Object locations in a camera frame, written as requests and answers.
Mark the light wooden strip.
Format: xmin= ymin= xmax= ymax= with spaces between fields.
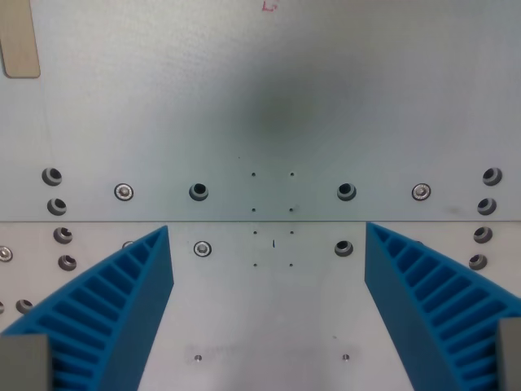
xmin=0 ymin=0 xmax=42 ymax=78

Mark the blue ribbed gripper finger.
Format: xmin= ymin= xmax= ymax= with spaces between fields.
xmin=0 ymin=225 xmax=175 ymax=391
xmin=364 ymin=222 xmax=521 ymax=391

